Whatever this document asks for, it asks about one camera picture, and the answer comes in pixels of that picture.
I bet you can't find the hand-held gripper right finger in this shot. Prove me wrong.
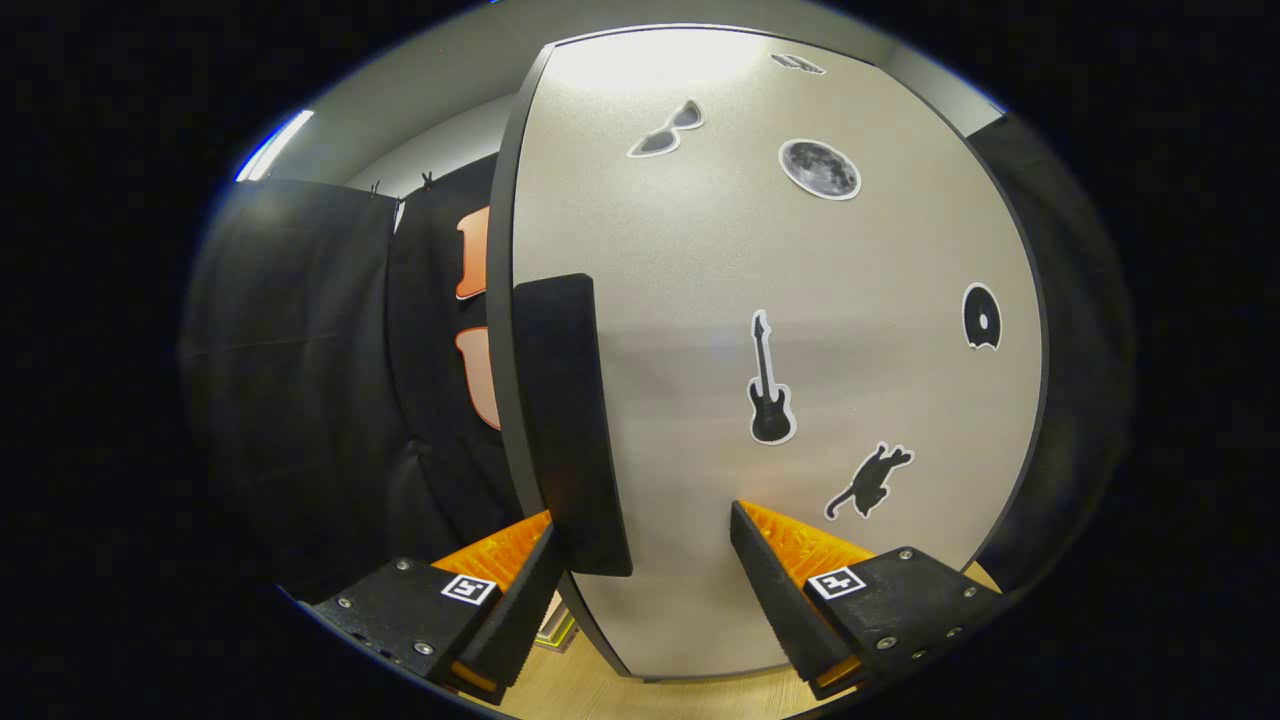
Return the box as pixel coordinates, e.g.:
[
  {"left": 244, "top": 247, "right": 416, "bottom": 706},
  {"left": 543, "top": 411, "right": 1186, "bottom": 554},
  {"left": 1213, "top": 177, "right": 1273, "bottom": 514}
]
[{"left": 728, "top": 498, "right": 1006, "bottom": 701}]

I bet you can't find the black door handle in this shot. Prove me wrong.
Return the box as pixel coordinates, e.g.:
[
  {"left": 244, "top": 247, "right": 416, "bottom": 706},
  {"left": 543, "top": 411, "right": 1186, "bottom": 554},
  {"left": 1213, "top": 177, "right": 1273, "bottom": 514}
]
[{"left": 512, "top": 272, "right": 634, "bottom": 579}]

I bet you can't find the dark grey shoe cabinet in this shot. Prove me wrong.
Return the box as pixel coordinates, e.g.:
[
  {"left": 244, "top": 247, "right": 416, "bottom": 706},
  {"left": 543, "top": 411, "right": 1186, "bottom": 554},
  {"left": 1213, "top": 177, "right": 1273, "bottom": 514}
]
[{"left": 485, "top": 22, "right": 1051, "bottom": 686}]

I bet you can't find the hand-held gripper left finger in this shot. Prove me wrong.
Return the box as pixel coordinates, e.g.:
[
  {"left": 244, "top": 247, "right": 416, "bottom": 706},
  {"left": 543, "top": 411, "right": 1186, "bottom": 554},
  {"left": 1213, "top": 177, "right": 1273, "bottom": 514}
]
[{"left": 312, "top": 510, "right": 566, "bottom": 706}]

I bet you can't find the yellow-edged book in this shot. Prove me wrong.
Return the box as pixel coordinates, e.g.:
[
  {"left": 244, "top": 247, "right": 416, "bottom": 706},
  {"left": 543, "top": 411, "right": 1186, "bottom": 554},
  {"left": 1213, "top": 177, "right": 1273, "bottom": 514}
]
[{"left": 535, "top": 598, "right": 579, "bottom": 653}]

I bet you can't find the black backdrop cloth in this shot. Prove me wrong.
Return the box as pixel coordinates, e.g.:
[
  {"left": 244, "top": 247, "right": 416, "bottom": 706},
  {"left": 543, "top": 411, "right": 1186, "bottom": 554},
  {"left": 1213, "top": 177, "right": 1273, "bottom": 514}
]
[{"left": 180, "top": 115, "right": 1136, "bottom": 601}]

